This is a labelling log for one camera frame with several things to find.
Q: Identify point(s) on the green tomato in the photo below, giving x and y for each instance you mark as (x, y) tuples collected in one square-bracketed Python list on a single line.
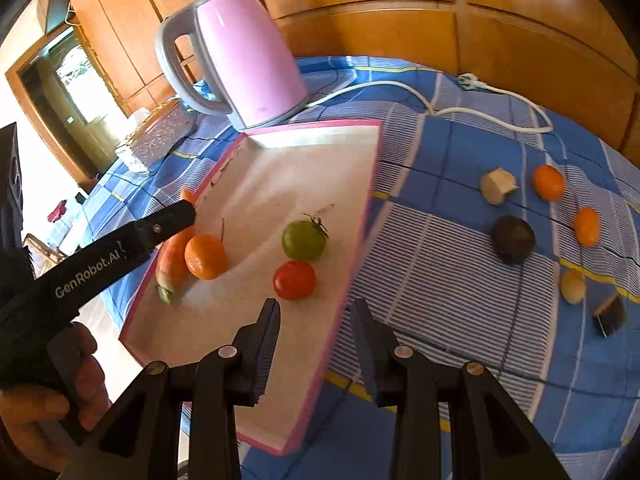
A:
[(302, 240)]

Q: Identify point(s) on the dark round fruit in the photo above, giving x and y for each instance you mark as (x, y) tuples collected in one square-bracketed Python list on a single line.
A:
[(513, 240)]

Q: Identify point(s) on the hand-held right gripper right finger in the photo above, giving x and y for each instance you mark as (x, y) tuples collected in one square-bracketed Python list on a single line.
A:
[(369, 355)]

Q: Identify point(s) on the small oval orange fruit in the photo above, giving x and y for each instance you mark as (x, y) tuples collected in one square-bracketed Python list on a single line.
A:
[(586, 227)]

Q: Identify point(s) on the red tomato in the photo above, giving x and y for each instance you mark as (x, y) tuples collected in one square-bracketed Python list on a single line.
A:
[(294, 281)]

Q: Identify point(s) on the orange tangerine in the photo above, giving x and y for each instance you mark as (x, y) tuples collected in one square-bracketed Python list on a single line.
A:
[(205, 257), (548, 183)]

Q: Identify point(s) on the red cloth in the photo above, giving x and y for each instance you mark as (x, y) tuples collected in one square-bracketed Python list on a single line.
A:
[(56, 211)]

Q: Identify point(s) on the small yellow fruit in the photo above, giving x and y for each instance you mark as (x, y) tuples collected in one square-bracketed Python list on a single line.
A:
[(573, 286)]

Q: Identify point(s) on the wooden wardrobe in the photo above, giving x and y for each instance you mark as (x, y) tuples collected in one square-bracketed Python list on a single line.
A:
[(125, 20)]

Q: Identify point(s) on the wooden headboard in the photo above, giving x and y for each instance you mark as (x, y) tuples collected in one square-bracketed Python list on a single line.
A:
[(500, 25)]

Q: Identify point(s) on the blue checkered bedsheet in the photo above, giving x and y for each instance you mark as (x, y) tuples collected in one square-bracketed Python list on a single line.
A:
[(450, 285)]

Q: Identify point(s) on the wooden door frame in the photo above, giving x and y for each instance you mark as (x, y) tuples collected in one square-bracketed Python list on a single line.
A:
[(30, 125)]

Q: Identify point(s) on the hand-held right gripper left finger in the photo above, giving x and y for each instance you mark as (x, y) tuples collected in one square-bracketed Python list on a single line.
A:
[(264, 355)]

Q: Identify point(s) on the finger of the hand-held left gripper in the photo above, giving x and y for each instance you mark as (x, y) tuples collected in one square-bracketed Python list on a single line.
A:
[(167, 222)]

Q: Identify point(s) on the pink electric kettle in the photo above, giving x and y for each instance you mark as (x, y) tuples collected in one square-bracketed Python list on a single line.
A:
[(245, 55)]

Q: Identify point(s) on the orange carrot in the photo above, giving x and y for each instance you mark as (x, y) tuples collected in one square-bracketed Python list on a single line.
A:
[(172, 260)]

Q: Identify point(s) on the white tray with pink rim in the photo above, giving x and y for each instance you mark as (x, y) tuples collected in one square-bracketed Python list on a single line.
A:
[(280, 185)]

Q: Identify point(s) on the person's left hand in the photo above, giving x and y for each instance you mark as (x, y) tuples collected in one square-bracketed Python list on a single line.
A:
[(30, 420)]

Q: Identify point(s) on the patterned tissue box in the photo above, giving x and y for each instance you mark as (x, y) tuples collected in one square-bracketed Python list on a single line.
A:
[(157, 135)]

